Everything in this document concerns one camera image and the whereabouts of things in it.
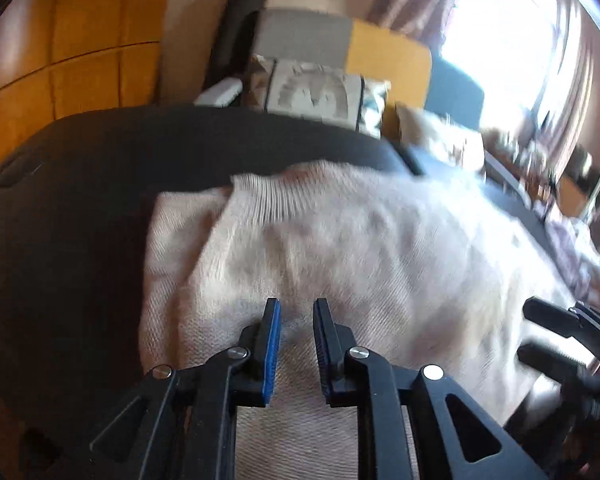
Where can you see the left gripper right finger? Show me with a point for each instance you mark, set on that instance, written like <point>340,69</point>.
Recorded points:
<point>411,423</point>

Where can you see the beige knit sweater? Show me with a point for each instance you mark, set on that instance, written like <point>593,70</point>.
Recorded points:
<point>420,271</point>

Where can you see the grey yellow blue sofa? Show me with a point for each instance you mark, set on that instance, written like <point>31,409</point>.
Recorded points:
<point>418,77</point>

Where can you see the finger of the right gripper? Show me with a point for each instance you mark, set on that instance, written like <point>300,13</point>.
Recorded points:
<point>556,319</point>

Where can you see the wooden side desk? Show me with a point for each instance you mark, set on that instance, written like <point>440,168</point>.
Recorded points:
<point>531,167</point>

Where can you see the tiger print cushion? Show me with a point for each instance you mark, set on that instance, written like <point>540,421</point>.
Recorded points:
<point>316,92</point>

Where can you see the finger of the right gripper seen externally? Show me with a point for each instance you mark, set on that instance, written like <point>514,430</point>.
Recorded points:
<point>547,361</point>

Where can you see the deer print cushion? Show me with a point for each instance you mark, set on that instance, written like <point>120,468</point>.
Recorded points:
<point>432,144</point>

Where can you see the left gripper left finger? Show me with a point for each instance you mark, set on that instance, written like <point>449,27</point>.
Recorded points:
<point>181,424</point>

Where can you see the black rolled mat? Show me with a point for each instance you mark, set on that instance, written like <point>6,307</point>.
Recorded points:
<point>231,48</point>

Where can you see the black padded table mat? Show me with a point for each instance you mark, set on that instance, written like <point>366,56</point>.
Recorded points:
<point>75,202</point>

